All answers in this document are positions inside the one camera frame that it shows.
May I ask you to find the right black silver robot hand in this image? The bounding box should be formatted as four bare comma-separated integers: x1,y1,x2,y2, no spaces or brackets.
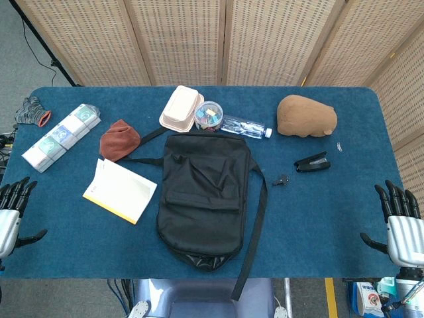
360,180,424,268

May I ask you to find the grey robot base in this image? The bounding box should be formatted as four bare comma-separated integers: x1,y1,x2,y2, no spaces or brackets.
127,278,289,318

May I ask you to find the black cable bundle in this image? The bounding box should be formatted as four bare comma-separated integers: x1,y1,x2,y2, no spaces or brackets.
0,124,16,166

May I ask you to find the grey knit work glove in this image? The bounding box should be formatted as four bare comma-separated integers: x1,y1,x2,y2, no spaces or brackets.
15,96,52,129

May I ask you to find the clear plastic water bottle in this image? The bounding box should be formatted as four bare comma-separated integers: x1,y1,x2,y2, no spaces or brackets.
219,115,273,141

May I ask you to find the rust brown cloth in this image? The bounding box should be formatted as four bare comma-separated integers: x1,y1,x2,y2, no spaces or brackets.
99,119,142,162

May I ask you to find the brown plush toy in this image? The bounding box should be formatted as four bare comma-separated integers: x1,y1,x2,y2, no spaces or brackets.
276,94,338,137

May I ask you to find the blue cable bundle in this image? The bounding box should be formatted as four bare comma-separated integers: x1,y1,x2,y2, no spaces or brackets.
107,279,133,318

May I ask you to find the white labelled box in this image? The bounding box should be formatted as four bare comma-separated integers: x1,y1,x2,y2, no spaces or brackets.
350,281,385,317

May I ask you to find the wrapped tissue pack bundle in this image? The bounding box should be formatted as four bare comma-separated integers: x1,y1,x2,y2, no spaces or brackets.
21,103,101,174

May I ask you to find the rattan folding screen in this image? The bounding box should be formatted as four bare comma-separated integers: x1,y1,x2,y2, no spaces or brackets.
15,0,424,213

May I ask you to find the blue table cloth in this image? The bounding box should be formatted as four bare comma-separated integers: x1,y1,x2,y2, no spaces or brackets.
0,85,403,281

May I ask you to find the silver metal pole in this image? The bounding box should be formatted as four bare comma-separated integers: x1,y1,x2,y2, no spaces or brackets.
284,278,294,318

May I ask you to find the black backpack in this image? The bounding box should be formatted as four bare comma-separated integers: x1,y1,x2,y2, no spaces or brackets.
123,127,268,301

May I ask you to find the black stapler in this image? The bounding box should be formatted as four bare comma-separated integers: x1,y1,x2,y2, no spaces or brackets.
293,151,331,174

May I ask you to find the clear jar of coloured clips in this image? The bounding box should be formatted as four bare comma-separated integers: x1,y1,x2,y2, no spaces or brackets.
193,101,224,132

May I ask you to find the black tripod stand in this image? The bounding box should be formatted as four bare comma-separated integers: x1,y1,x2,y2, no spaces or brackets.
9,0,82,87

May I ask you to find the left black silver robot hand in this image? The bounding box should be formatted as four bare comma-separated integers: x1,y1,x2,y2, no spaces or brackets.
0,177,48,260

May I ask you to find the white book with yellow spine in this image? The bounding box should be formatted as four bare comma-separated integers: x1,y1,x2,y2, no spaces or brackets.
82,158,158,225

